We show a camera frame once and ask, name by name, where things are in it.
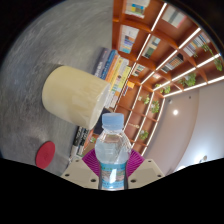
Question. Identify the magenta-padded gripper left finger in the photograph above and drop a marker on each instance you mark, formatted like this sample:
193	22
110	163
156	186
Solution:
78	173

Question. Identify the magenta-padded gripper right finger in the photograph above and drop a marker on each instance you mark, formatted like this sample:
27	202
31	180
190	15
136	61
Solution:
146	171

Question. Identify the clear blue-capped water bottle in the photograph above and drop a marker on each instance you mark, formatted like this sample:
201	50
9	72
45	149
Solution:
113	150

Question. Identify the stack of dark books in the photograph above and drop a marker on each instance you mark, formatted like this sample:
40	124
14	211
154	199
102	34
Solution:
79	140

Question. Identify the flat round red coaster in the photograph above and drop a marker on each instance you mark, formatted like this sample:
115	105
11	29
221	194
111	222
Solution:
45	155

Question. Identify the round recessed ceiling light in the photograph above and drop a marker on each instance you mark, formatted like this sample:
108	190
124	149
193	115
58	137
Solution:
175	112

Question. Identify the white ceramic mug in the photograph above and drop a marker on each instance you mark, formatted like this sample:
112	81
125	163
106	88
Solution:
71	93

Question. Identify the stack of colourful books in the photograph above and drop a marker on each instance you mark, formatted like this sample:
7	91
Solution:
113	73

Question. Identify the wooden wall shelf unit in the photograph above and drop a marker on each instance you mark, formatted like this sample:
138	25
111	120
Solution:
160	46

